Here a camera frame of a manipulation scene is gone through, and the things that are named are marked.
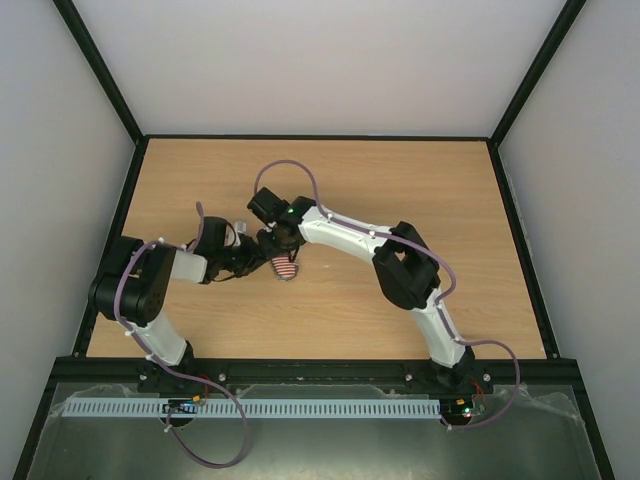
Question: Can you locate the flag print glasses case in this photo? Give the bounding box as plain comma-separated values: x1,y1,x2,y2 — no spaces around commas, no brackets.
269,254,299,281

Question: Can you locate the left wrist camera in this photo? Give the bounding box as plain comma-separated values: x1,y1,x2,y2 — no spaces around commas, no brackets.
230,220,248,247

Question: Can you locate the light blue slotted cable duct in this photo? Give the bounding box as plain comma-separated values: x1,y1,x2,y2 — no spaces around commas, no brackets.
62,398,441,420

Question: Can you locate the electronics board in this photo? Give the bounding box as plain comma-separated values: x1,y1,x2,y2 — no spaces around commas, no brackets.
161,395,207,415
440,394,487,419

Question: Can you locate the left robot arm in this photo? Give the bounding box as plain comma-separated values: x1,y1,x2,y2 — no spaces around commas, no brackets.
88,216,266,368

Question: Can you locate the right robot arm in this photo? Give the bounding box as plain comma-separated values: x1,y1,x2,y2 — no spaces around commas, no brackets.
247,187,475,392

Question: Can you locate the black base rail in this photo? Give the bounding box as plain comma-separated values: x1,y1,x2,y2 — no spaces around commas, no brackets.
134,357,496,396

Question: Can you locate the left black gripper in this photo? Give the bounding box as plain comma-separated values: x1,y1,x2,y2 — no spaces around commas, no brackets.
217,235,276,278

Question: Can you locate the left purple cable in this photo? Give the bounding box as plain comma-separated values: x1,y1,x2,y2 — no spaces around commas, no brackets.
114,200,250,469

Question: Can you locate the black aluminium frame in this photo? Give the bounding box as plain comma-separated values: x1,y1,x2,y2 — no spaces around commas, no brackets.
9,0,617,480

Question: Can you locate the right electronics board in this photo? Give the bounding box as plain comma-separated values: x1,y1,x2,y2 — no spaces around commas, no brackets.
440,394,487,419

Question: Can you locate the left electronics board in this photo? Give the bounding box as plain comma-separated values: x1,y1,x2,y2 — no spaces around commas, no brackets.
161,395,207,415

